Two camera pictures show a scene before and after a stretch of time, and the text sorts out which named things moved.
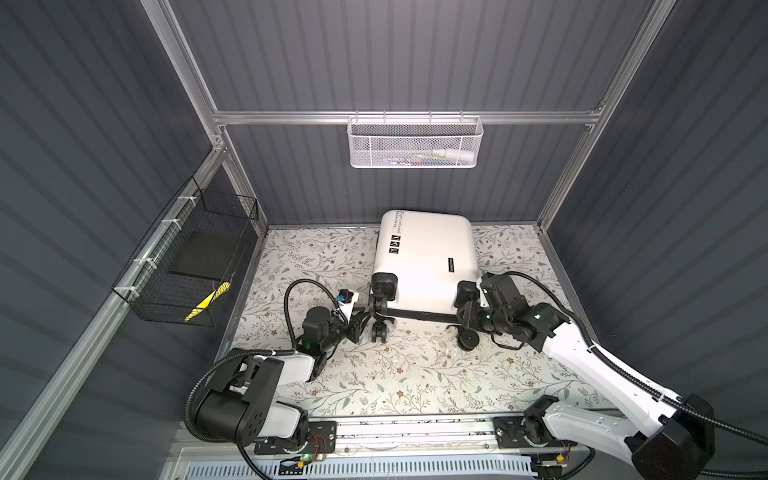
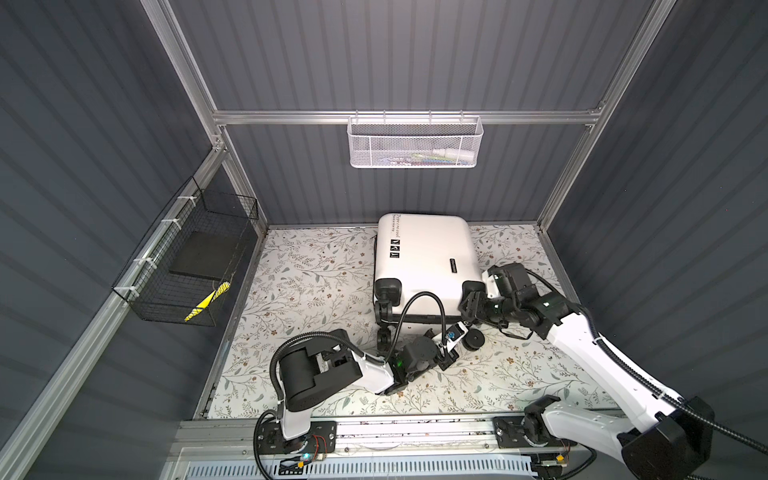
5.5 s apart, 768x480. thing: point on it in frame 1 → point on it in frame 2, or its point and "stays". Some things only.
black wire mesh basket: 179,269 stays
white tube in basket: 455,154 stays
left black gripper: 355,326 → 448,361
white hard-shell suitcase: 424,265 stays
